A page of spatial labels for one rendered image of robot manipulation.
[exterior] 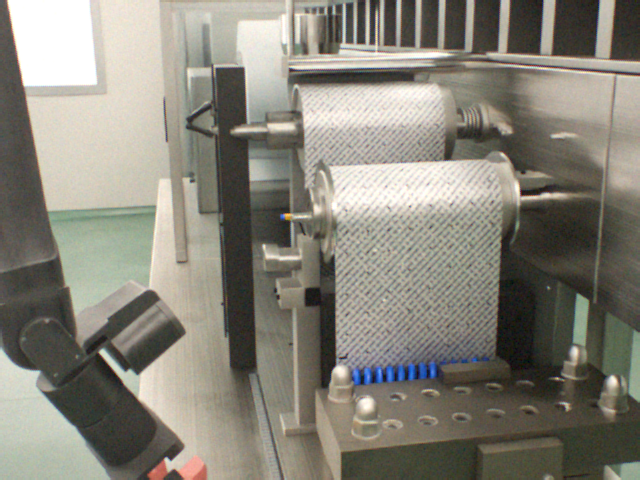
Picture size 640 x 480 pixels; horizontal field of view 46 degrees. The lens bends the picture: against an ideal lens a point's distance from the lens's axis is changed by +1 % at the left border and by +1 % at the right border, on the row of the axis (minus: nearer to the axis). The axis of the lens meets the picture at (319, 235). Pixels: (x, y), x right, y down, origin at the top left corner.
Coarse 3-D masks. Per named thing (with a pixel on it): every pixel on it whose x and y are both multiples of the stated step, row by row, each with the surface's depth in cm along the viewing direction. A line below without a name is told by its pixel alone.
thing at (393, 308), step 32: (352, 256) 102; (384, 256) 103; (416, 256) 104; (448, 256) 104; (480, 256) 105; (352, 288) 103; (384, 288) 104; (416, 288) 105; (448, 288) 106; (480, 288) 107; (352, 320) 104; (384, 320) 105; (416, 320) 106; (448, 320) 107; (480, 320) 108; (352, 352) 105; (384, 352) 106; (416, 352) 107; (448, 352) 108; (480, 352) 109
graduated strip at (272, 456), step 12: (252, 384) 132; (252, 396) 128; (264, 396) 128; (264, 408) 123; (264, 420) 120; (264, 432) 116; (264, 444) 113; (276, 444) 113; (276, 456) 110; (276, 468) 107
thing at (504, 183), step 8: (496, 168) 107; (320, 176) 105; (504, 176) 106; (320, 184) 105; (504, 184) 105; (328, 192) 101; (504, 192) 105; (328, 200) 101; (504, 200) 105; (328, 208) 101; (504, 208) 105; (328, 216) 101; (504, 216) 105; (328, 224) 101; (504, 224) 106; (328, 232) 102; (504, 232) 107; (320, 240) 108; (328, 240) 102
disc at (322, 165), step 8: (320, 160) 105; (320, 168) 106; (328, 168) 101; (328, 176) 101; (328, 184) 101; (336, 224) 99; (336, 232) 100; (320, 248) 110; (328, 248) 103; (328, 256) 104
